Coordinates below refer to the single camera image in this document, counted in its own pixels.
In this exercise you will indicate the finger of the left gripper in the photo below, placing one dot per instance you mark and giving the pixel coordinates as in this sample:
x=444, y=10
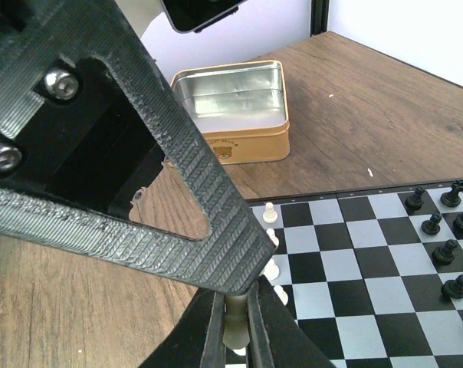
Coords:
x=86, y=120

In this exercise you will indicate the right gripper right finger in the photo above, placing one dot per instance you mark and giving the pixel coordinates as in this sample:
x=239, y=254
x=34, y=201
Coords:
x=275, y=339

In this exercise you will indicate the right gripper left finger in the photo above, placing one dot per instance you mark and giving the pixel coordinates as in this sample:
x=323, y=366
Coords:
x=197, y=339

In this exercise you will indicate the white chess piece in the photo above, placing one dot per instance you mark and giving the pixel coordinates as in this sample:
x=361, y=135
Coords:
x=270, y=214
x=236, y=334
x=282, y=294
x=272, y=235

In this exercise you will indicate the white chess pawn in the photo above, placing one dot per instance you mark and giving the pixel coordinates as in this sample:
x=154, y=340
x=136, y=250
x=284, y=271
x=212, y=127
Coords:
x=271, y=271

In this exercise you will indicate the black white chess board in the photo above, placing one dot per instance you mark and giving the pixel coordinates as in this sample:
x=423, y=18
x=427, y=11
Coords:
x=357, y=282

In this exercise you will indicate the black chess pieces row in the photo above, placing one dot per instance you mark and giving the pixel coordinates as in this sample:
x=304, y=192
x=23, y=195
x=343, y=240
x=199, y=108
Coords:
x=435, y=213

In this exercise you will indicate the yellow metal tin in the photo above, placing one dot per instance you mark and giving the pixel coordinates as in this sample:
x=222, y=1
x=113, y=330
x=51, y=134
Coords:
x=240, y=109

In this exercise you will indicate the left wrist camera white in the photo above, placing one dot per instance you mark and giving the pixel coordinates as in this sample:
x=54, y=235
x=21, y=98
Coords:
x=169, y=17

